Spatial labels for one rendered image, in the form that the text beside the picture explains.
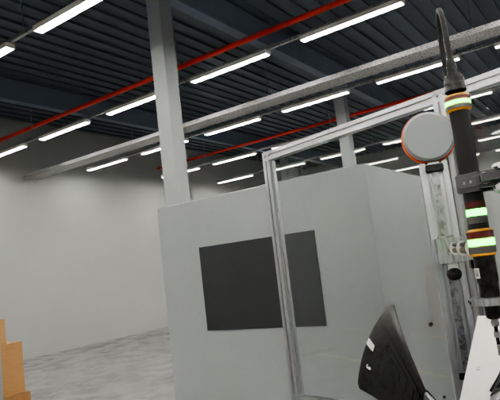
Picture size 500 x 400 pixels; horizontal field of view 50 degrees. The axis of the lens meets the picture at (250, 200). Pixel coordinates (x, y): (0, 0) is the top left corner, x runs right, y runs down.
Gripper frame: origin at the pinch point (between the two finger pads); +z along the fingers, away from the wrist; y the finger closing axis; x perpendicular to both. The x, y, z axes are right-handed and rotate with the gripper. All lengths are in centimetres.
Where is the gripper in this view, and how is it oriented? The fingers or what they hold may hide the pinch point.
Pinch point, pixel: (474, 182)
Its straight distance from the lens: 101.9
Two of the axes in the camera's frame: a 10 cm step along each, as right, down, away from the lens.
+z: -6.3, 1.7, 7.5
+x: -1.2, -9.9, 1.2
